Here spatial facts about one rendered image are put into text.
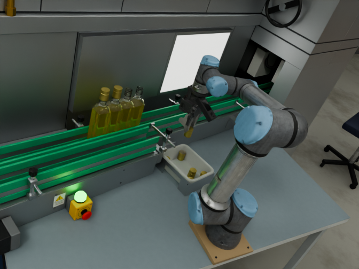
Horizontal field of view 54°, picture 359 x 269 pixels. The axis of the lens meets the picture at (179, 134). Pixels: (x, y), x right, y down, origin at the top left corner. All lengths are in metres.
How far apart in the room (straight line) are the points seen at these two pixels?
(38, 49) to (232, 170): 0.78
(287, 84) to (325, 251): 1.42
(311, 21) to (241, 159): 1.10
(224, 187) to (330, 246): 1.96
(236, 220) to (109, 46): 0.83
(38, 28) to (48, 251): 0.74
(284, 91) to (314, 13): 0.44
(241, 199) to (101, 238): 0.54
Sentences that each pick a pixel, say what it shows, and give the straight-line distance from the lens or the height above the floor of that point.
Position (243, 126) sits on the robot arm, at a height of 1.35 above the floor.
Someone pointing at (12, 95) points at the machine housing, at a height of 1.09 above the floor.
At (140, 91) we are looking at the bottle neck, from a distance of 1.49.
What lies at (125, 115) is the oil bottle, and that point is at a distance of 1.50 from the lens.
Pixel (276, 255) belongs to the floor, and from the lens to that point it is 2.72.
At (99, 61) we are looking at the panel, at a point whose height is 1.21.
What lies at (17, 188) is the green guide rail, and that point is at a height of 0.93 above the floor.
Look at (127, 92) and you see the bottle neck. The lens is 1.46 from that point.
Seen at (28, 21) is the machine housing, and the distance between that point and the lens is 1.27.
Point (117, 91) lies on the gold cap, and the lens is 1.41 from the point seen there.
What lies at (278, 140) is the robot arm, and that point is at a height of 1.36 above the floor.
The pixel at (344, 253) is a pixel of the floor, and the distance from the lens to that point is 3.12.
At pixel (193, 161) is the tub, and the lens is 1.76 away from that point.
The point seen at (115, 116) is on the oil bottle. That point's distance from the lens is 1.46.
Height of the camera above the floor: 1.86
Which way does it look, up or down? 34 degrees down
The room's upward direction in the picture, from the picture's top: 20 degrees clockwise
